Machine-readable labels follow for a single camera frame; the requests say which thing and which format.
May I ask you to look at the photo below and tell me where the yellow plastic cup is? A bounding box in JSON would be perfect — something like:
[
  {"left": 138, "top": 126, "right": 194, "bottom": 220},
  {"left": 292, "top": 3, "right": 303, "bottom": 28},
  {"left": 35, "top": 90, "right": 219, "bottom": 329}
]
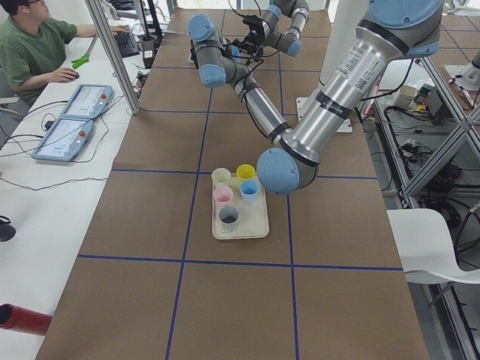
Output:
[{"left": 235, "top": 163, "right": 256, "bottom": 181}]

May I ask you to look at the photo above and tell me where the lower teach pendant tablet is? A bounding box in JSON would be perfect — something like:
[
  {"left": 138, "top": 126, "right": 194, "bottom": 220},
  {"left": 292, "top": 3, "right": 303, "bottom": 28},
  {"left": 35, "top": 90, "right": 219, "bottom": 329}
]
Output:
[{"left": 31, "top": 117, "right": 94, "bottom": 162}]

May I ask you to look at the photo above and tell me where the light blue plastic cup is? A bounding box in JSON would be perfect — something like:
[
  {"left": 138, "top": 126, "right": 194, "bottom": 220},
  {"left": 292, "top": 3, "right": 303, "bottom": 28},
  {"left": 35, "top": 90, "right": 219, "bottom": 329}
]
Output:
[{"left": 229, "top": 45, "right": 241, "bottom": 62}]

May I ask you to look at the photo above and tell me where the white plastic chair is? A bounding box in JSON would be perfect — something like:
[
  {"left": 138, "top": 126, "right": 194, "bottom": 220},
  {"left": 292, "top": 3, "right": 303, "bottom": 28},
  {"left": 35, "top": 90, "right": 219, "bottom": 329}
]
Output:
[{"left": 387, "top": 208, "right": 479, "bottom": 284}]

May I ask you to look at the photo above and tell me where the grey plastic cup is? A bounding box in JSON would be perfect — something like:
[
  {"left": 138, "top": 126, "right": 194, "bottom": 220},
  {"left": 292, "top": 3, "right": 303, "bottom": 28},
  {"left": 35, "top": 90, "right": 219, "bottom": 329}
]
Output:
[{"left": 218, "top": 206, "right": 239, "bottom": 231}]

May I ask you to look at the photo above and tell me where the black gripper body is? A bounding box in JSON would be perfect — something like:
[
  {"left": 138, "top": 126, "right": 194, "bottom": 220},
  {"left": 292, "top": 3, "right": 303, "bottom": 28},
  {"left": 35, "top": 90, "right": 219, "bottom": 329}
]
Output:
[
  {"left": 190, "top": 40, "right": 199, "bottom": 68},
  {"left": 239, "top": 15, "right": 265, "bottom": 59}
]

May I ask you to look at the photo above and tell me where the teach pendant tablet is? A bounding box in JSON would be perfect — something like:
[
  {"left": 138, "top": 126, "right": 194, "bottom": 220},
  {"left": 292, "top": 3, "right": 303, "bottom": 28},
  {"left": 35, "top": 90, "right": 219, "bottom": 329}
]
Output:
[
  {"left": 31, "top": 117, "right": 94, "bottom": 162},
  {"left": 61, "top": 84, "right": 113, "bottom": 119}
]

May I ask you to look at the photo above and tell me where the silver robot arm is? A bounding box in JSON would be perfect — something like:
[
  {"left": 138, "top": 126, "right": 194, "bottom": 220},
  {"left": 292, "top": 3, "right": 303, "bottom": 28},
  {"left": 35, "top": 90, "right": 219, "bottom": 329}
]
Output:
[
  {"left": 187, "top": 1, "right": 443, "bottom": 195},
  {"left": 237, "top": 0, "right": 310, "bottom": 57}
]

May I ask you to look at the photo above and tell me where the aluminium frame pillar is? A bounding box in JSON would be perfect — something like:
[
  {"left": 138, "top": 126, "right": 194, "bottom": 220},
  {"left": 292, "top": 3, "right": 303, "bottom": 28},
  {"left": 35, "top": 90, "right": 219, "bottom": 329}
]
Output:
[{"left": 85, "top": 0, "right": 140, "bottom": 115}]

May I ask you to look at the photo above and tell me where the upper teach pendant tablet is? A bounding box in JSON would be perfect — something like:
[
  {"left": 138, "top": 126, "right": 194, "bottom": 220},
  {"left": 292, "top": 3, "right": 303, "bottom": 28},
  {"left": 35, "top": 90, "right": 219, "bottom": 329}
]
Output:
[{"left": 61, "top": 84, "right": 113, "bottom": 119}]

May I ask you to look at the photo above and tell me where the pink plastic cup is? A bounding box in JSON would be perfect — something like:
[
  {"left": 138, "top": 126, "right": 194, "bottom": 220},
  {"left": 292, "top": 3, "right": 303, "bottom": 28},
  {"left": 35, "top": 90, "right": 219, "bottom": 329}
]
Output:
[{"left": 212, "top": 186, "right": 234, "bottom": 210}]

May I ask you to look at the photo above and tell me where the green plastic clamp tool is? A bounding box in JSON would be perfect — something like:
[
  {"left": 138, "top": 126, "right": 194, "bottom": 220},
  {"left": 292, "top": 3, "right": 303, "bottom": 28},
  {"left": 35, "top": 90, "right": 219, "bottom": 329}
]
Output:
[{"left": 71, "top": 53, "right": 89, "bottom": 69}]

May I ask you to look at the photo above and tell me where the black computer keyboard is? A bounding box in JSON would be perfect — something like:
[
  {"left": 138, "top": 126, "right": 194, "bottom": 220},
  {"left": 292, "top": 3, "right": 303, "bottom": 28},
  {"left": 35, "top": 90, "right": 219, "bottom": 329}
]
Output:
[{"left": 114, "top": 25, "right": 140, "bottom": 58}]

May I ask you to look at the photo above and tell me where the pale green plastic cup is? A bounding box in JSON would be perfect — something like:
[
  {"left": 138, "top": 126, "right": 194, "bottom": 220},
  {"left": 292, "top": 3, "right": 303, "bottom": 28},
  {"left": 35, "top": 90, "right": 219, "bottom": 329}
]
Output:
[{"left": 211, "top": 167, "right": 231, "bottom": 188}]

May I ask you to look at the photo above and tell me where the person in green shirt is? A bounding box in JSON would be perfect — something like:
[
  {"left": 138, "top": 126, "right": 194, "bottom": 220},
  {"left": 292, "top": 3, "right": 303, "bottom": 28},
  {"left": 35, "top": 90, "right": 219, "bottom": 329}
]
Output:
[{"left": 0, "top": 0, "right": 131, "bottom": 107}]

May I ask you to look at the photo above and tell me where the cream plastic serving tray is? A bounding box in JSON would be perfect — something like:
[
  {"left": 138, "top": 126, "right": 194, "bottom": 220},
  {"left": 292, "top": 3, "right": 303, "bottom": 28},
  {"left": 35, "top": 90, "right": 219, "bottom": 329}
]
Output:
[{"left": 211, "top": 173, "right": 269, "bottom": 240}]

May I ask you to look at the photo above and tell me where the red cylindrical bottle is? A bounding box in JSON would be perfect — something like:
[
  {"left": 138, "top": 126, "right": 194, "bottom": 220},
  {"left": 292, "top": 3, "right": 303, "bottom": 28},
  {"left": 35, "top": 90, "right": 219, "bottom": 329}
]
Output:
[{"left": 1, "top": 304, "right": 52, "bottom": 336}]

